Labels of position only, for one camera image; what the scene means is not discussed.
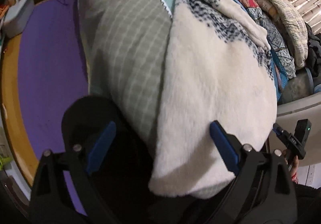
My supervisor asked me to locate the purple mat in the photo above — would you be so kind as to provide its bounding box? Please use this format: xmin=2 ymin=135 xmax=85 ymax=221
xmin=17 ymin=0 xmax=91 ymax=217

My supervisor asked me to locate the white plastic container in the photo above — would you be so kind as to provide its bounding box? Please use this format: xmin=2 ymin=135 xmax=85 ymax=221
xmin=4 ymin=0 xmax=36 ymax=39

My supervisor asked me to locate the grey bag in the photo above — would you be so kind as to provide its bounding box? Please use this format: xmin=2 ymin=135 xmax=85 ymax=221
xmin=278 ymin=67 xmax=318 ymax=105

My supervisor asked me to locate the fluffy white navy-speckled sweater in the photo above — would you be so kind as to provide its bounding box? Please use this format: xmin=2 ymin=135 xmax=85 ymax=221
xmin=148 ymin=0 xmax=277 ymax=201

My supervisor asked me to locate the person's black clothing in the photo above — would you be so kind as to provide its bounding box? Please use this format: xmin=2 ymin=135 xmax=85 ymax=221
xmin=293 ymin=184 xmax=321 ymax=224

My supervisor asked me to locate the dark clothes heap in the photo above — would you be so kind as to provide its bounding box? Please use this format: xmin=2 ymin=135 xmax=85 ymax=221
xmin=305 ymin=23 xmax=321 ymax=79

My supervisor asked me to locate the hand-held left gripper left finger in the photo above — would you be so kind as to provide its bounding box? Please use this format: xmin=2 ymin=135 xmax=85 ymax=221
xmin=29 ymin=121 xmax=117 ymax=224

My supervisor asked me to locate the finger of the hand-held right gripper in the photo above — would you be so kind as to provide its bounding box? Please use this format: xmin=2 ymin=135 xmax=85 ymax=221
xmin=272 ymin=123 xmax=289 ymax=139

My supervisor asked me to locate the black rounded object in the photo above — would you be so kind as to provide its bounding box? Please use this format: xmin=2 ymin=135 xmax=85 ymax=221
xmin=61 ymin=96 xmax=161 ymax=224

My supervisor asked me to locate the cream patterned quilt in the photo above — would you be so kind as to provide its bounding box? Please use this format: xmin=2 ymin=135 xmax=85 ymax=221
xmin=244 ymin=0 xmax=309 ymax=69

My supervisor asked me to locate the person's right hand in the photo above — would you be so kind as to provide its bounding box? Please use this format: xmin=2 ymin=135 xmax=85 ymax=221
xmin=283 ymin=149 xmax=300 ymax=184

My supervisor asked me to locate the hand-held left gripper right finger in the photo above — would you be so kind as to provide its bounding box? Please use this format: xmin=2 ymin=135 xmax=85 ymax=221
xmin=209 ymin=121 xmax=298 ymax=224

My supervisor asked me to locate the blue white patterned quilt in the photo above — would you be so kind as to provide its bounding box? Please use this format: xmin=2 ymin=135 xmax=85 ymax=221
xmin=233 ymin=0 xmax=296 ymax=79

